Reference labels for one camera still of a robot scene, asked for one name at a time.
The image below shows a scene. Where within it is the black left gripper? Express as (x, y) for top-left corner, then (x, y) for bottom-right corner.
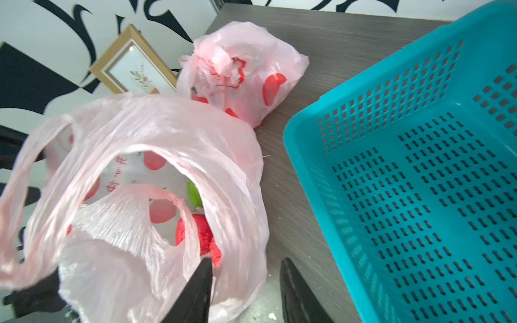
(1, 269), (77, 323)

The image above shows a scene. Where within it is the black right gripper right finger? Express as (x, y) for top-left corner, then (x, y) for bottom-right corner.
(280, 258), (333, 323)

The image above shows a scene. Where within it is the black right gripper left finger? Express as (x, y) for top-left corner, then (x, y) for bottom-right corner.
(162, 258), (213, 323)

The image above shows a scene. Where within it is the red apple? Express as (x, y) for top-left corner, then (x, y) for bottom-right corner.
(175, 214), (222, 269)

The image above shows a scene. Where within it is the pink plastic bag front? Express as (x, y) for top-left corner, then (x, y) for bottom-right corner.
(1, 93), (269, 322)

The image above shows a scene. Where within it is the pink plastic bag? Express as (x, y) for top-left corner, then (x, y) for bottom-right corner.
(1, 93), (269, 322)
(176, 22), (310, 128)

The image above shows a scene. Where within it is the green apple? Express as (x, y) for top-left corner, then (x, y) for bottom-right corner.
(187, 179), (203, 208)

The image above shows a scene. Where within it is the pink plastic bag rear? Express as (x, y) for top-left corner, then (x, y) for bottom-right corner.
(176, 22), (310, 128)

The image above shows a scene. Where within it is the teal perforated plastic basket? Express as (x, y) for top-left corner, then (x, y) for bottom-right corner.
(284, 1), (516, 322)

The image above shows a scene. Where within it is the gold framed picture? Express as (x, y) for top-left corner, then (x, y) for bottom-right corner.
(90, 24), (177, 94)

